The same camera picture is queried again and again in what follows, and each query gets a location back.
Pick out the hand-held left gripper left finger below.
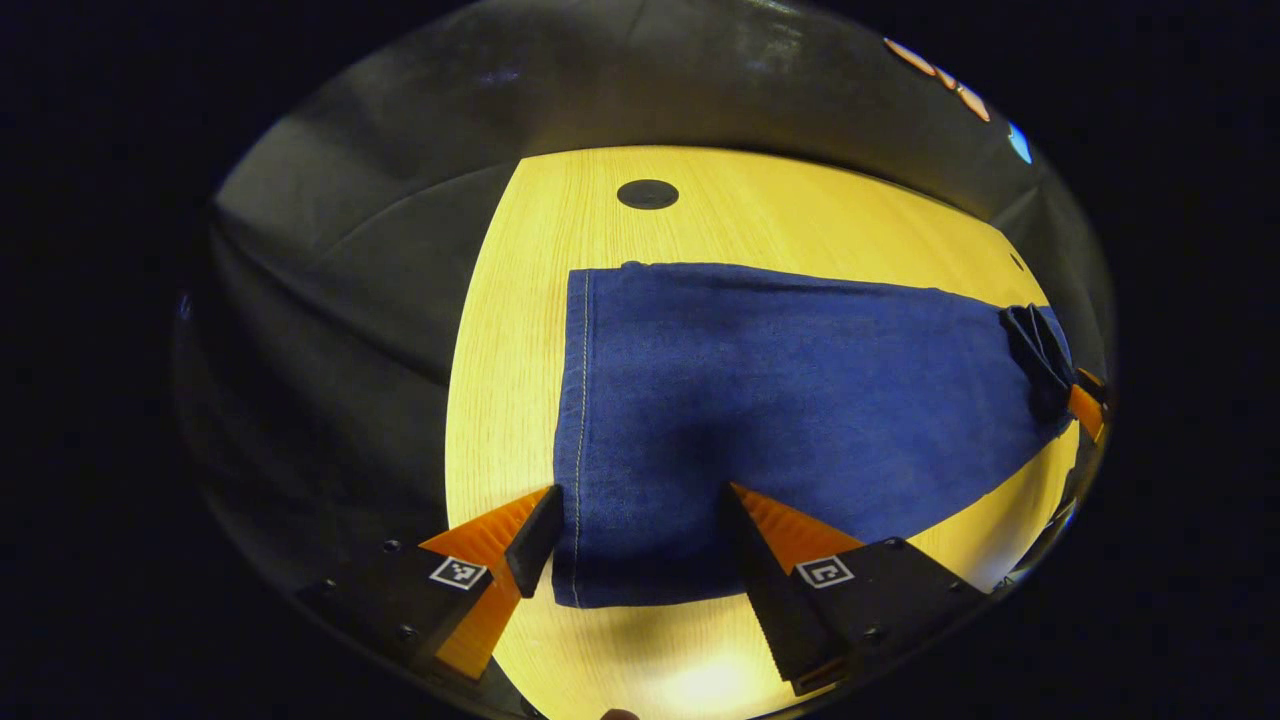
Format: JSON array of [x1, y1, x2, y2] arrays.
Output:
[[296, 484, 565, 691]]

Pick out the blue denim jeans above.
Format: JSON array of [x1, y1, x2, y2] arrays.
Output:
[[553, 262, 1081, 609]]

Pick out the black backdrop cloth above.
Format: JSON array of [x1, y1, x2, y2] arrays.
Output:
[[175, 0, 1116, 601]]

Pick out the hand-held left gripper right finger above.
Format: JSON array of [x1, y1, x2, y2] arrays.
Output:
[[722, 482, 993, 699]]

